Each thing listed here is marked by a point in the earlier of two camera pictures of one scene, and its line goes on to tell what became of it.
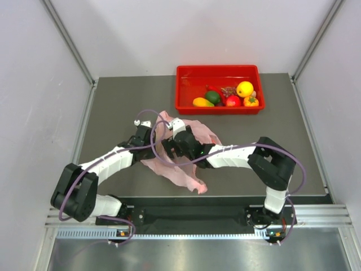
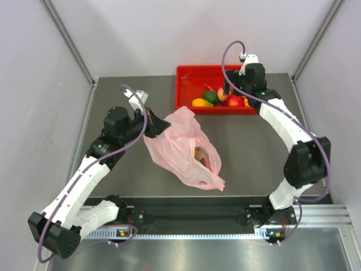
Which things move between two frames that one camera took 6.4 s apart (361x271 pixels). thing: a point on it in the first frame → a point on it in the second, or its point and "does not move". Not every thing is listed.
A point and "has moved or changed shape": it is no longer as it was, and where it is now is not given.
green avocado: x=213 y=96 does not move
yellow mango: x=200 y=101 does not move
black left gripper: x=152 y=153 → x=161 y=124
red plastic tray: x=192 y=81 does not move
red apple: x=233 y=101 does not move
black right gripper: x=170 y=143 → x=234 y=76
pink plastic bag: x=166 y=164 has moved or changed shape
